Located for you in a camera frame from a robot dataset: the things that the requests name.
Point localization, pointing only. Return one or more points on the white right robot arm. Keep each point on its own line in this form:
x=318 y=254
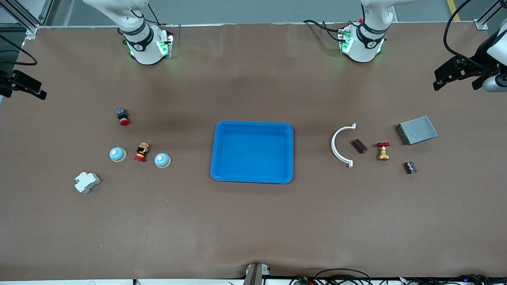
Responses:
x=146 y=53

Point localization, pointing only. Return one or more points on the short black electrolytic capacitor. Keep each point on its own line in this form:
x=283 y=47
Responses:
x=410 y=167

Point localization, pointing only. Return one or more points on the blue plastic tray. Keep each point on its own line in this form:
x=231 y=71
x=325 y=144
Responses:
x=253 y=158

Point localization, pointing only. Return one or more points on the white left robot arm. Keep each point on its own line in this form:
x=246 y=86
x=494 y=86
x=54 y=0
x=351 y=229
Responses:
x=362 y=49

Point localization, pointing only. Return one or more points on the red yellow emergency button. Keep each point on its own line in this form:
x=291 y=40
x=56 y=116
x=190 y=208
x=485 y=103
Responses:
x=140 y=156

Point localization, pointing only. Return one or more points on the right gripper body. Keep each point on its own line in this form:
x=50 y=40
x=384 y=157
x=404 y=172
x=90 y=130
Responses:
x=5 y=80

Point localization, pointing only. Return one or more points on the grey metal box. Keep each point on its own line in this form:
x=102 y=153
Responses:
x=418 y=130

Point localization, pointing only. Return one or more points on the black red push button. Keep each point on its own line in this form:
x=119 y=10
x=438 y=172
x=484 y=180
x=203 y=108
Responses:
x=124 y=121

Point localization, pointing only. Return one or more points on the brass valve red handwheel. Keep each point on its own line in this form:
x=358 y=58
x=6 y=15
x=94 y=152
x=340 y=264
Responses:
x=382 y=155

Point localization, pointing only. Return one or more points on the grey camera bracket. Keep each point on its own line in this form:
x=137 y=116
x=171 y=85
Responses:
x=255 y=275

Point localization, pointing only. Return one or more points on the blue bell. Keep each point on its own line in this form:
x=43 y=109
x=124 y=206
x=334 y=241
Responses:
x=162 y=160
x=117 y=154

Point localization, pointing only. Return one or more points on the brown table mat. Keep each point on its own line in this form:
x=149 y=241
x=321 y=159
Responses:
x=253 y=221

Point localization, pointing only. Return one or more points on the white circuit breaker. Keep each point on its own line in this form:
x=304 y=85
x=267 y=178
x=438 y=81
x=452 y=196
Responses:
x=87 y=183

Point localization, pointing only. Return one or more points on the white curved pipe clamp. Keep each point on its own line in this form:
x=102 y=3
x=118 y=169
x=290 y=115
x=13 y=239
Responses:
x=333 y=145

